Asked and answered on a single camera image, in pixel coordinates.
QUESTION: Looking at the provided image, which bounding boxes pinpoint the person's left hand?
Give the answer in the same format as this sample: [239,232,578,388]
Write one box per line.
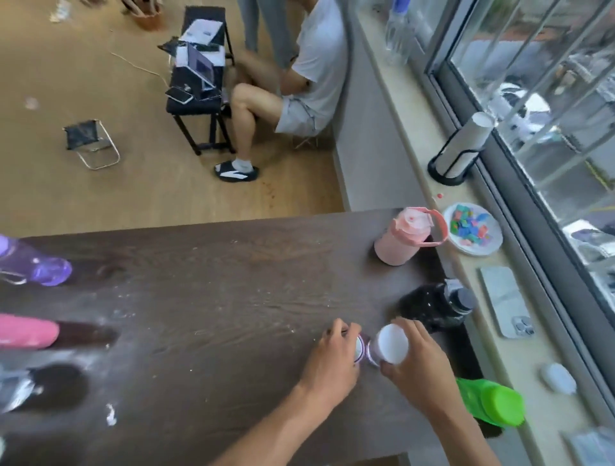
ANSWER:
[297,318,364,414]

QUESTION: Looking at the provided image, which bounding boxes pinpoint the person's right hand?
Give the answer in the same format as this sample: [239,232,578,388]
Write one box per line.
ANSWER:
[379,316,462,423]

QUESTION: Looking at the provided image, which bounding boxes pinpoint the clear white-cap bottle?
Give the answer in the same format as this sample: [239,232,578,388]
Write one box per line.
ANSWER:
[366,324,410,368]

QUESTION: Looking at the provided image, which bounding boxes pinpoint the green bottle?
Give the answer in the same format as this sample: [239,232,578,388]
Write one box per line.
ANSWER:
[455,378,526,429]

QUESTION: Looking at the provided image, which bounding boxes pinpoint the black bottle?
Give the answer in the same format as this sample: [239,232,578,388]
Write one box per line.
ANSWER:
[397,278,479,335]

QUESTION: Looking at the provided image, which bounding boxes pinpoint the pink handled jug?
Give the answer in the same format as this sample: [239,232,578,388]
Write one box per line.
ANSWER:
[373,206,450,268]

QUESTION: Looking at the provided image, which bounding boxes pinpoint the pink steel-lid flask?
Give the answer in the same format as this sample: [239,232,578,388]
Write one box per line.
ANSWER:
[0,313,60,350]

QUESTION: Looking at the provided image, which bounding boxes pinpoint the translucent purple bottle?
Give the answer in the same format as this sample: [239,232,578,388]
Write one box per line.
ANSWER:
[0,234,73,287]

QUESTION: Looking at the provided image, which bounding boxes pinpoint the grey lidded tumbler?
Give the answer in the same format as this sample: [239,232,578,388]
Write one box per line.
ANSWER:
[0,364,37,415]

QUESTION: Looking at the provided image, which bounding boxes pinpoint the person's left forearm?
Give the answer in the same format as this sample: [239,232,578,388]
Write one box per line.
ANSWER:
[211,383,332,466]

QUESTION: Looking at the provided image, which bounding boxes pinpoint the silver smartphone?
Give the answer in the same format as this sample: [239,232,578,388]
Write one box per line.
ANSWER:
[478,265,536,340]

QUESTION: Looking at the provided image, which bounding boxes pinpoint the white earbud case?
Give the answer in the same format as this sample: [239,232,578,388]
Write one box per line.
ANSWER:
[540,362,577,396]

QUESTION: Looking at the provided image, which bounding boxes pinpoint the white plate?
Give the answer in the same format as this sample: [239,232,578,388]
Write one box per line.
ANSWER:
[443,202,504,257]

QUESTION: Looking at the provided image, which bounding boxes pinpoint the pile of colourful small pieces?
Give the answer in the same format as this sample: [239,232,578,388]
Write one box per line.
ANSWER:
[451,205,493,248]

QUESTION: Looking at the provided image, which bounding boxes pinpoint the grey crumpled cloth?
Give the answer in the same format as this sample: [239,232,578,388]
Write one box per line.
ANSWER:
[562,426,615,466]

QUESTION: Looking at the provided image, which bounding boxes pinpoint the grey framed window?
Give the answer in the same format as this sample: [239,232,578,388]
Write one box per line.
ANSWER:
[418,0,615,385]

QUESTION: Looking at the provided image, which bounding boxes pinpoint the black towel holder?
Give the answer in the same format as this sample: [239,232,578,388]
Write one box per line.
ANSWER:
[427,147,484,187]

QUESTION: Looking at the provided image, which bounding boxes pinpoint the black white sandal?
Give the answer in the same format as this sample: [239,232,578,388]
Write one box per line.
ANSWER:
[214,161,260,184]

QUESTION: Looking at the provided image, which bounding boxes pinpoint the white paper towel roll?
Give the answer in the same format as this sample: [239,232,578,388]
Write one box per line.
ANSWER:
[434,111,496,176]

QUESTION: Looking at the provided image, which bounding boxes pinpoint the grey window sill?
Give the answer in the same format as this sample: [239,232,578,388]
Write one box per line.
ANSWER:
[355,0,615,466]

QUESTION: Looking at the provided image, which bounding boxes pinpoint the black bench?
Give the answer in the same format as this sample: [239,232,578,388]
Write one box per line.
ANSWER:
[165,5,236,157]

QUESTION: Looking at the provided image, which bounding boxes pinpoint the white purple open box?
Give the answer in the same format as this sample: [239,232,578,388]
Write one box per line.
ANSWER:
[174,42,218,92]

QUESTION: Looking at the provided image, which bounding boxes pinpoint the clear plastic bottle blue cap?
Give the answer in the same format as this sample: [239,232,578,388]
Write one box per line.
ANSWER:
[384,0,416,66]

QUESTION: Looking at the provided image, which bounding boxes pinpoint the white paper sheets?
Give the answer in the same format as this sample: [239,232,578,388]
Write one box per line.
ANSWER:
[179,19,225,47]

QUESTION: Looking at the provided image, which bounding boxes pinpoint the orange basin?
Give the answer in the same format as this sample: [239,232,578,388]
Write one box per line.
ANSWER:
[132,9,164,32]

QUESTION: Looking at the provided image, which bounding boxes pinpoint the white power strip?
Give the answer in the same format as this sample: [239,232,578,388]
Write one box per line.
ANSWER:
[49,0,73,24]

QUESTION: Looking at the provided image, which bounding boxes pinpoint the white floor cable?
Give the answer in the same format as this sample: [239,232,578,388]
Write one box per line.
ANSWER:
[109,50,172,83]

